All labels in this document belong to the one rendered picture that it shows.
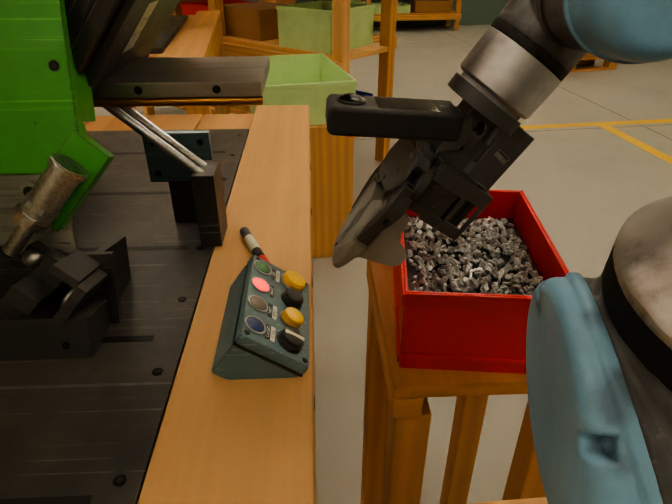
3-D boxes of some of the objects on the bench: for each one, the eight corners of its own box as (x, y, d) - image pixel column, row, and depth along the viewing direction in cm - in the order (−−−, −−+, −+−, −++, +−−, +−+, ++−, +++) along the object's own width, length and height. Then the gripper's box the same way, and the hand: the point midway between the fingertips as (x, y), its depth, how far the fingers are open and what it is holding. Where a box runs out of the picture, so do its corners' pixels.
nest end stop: (84, 307, 59) (108, 274, 59) (60, 329, 54) (86, 292, 53) (75, 301, 59) (99, 268, 59) (49, 322, 53) (76, 285, 53)
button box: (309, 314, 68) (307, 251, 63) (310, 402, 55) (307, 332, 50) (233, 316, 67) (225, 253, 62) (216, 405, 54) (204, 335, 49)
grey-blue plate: (220, 215, 84) (210, 129, 76) (219, 221, 82) (207, 133, 75) (160, 217, 83) (143, 130, 76) (157, 223, 81) (140, 134, 74)
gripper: (549, 147, 43) (390, 319, 52) (512, 115, 51) (379, 269, 59) (473, 86, 40) (317, 279, 49) (446, 62, 48) (316, 232, 57)
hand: (336, 251), depth 53 cm, fingers closed
